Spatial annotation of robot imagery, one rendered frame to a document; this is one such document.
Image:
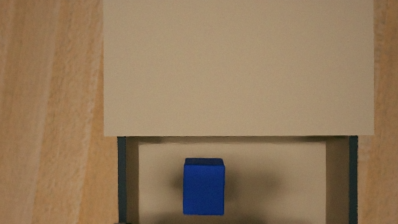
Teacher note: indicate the blue block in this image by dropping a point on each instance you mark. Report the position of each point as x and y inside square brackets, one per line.
[203, 186]

